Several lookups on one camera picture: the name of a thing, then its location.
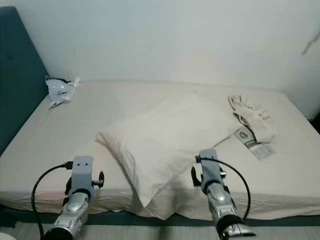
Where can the white bed pillow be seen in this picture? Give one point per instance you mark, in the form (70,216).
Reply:
(170,142)

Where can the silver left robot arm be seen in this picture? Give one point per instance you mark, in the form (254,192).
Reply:
(72,215)

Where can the printed paper package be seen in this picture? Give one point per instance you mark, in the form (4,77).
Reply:
(260,150)

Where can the cream sheeted bed mattress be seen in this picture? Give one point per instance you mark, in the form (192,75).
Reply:
(280,180)

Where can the cream crumpled cloth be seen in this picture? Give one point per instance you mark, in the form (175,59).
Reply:
(255,121)

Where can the white blue plastic bag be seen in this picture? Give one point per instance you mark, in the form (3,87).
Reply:
(60,90)

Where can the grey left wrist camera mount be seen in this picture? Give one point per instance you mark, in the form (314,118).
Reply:
(82,170)

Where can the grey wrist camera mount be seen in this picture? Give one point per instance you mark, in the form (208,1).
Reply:
(82,170)
(210,165)

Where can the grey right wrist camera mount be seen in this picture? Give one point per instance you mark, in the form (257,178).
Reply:
(210,165)

